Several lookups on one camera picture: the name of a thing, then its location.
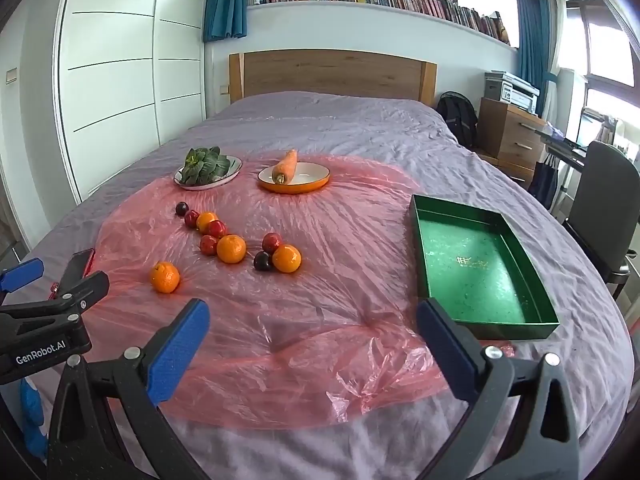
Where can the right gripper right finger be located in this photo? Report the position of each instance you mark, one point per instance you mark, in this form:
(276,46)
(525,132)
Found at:
(541,442)

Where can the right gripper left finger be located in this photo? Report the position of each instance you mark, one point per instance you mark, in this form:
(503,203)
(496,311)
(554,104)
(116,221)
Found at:
(84,439)

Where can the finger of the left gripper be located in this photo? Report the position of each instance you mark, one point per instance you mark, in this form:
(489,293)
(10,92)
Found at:
(85,294)
(16,278)

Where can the mandarin orange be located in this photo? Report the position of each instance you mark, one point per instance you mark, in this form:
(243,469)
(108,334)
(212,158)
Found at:
(231,249)
(164,277)

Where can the dark plum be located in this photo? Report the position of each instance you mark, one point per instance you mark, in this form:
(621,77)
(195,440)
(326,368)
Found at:
(181,209)
(263,262)

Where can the small smooth orange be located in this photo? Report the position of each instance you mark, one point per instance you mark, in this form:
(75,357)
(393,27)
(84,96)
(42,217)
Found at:
(204,219)

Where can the left blue gloved hand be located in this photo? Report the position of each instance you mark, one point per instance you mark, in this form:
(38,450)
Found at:
(33,419)

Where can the red cased smartphone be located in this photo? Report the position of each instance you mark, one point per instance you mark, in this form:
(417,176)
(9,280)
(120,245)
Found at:
(76,270)

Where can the purple bed cover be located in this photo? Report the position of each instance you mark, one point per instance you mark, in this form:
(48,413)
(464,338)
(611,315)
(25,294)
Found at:
(395,441)

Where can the green rectangular tray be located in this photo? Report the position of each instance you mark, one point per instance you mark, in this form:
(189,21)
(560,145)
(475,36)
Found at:
(472,263)

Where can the green bok choy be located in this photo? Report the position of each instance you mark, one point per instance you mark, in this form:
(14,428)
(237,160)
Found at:
(203,166)

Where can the white plate with greens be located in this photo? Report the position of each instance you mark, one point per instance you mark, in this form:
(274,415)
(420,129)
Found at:
(233,171)

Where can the grey office chair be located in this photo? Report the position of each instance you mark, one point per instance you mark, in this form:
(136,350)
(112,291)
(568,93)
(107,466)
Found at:
(605,212)

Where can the pink plastic sheet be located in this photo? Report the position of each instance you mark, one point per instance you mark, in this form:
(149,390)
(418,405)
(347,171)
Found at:
(326,344)

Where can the orange carrot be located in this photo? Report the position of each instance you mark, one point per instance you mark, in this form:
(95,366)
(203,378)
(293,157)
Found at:
(285,170)

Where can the dark blue tote bag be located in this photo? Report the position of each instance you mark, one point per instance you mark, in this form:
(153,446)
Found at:
(545,181)

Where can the white wardrobe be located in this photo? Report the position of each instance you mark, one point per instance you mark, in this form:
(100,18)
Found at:
(128,77)

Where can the wooden headboard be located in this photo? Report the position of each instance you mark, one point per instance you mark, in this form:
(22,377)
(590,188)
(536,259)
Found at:
(340,72)

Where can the wooden drawer cabinet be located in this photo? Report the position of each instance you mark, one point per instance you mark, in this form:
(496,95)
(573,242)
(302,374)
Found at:
(509,139)

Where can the glass desk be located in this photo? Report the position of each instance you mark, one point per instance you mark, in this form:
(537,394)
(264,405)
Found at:
(559,146)

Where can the black backpack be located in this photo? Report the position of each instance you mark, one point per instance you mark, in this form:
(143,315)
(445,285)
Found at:
(460,117)

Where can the left blue curtain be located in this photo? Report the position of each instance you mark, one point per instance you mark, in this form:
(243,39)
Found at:
(224,19)

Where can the blue curtain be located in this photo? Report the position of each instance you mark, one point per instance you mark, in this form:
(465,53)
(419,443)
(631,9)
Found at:
(534,31)
(224,19)

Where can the white printer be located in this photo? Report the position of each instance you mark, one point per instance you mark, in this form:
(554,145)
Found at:
(507,88)

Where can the right blue curtain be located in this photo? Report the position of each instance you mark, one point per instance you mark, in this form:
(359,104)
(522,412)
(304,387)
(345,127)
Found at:
(534,31)

